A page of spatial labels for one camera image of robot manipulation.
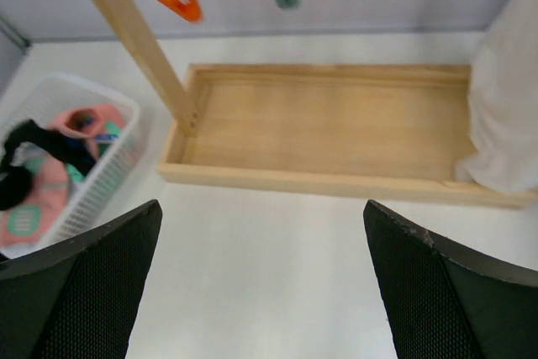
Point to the wooden clothes rack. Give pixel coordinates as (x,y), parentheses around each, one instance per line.
(366,131)

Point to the black sock blue grey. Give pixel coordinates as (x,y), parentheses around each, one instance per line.
(26,150)

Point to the pink sock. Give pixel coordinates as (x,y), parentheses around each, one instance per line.
(30,220)
(97,126)

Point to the white tank top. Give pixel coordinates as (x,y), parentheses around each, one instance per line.
(502,103)

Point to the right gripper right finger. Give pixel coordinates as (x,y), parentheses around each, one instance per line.
(444,299)

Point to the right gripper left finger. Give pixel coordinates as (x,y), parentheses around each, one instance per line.
(79,298)

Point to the white plastic basket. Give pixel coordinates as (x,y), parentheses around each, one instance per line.
(90,194)

